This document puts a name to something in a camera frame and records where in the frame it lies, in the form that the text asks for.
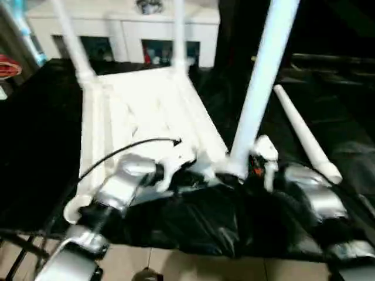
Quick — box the white plastic table leg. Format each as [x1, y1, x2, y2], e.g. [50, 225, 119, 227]
[226, 0, 301, 180]
[172, 0, 189, 74]
[50, 0, 98, 84]
[273, 85, 343, 186]

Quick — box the white plastic table top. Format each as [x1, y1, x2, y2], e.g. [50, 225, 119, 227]
[63, 64, 236, 226]

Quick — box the black mat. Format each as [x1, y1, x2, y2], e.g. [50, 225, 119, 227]
[0, 57, 375, 263]

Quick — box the grey robot foot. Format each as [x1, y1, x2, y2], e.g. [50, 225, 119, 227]
[131, 268, 165, 281]

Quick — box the white cabinet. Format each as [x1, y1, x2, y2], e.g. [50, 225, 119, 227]
[26, 0, 221, 66]

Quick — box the grey object on cabinet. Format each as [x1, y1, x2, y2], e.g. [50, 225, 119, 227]
[136, 0, 165, 14]

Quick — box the light blue plastic pack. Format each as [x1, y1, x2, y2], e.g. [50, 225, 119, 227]
[0, 0, 46, 66]

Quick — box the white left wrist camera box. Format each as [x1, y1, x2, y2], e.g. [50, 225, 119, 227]
[157, 140, 200, 191]

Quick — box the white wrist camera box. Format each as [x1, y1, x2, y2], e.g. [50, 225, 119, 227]
[252, 136, 279, 191]
[157, 140, 200, 191]

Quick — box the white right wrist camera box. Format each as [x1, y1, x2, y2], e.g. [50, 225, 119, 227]
[252, 136, 279, 191]

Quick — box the black folding table frame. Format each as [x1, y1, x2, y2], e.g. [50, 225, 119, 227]
[0, 233, 49, 281]

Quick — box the red wire bundle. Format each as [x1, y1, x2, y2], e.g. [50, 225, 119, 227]
[0, 54, 23, 80]

